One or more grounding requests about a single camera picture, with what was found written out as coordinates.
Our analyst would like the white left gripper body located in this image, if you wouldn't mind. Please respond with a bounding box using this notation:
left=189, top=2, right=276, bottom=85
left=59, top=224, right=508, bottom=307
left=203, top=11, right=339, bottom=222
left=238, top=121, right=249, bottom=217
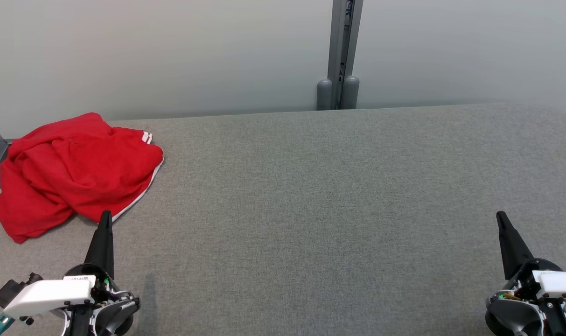
left=2, top=275, right=97, bottom=319

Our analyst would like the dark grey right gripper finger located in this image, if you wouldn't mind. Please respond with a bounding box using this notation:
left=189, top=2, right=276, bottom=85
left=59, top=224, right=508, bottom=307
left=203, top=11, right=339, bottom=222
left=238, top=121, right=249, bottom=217
left=496, top=211, right=536, bottom=281

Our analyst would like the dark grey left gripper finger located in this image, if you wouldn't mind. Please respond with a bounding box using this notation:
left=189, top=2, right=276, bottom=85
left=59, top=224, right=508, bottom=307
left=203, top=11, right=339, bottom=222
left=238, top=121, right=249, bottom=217
left=84, top=210, right=115, bottom=280

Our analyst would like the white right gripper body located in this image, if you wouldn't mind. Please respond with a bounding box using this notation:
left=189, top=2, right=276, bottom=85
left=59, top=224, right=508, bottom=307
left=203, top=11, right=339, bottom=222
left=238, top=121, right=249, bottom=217
left=532, top=270, right=566, bottom=300

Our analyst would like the red shirt with white sleeves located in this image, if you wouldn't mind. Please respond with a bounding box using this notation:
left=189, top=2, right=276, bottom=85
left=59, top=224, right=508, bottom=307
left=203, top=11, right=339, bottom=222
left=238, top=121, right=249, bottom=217
left=0, top=112, right=125, bottom=245

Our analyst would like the grey cylindrical post foot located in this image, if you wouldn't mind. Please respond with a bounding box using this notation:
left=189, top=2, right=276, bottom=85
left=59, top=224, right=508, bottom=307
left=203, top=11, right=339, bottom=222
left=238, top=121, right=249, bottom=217
left=316, top=79, right=334, bottom=111
left=341, top=75, right=361, bottom=110

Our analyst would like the grey metal partition post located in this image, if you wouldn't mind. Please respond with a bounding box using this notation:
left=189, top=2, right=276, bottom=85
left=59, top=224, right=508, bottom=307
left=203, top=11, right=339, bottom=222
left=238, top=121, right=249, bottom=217
left=327, top=0, right=364, bottom=111

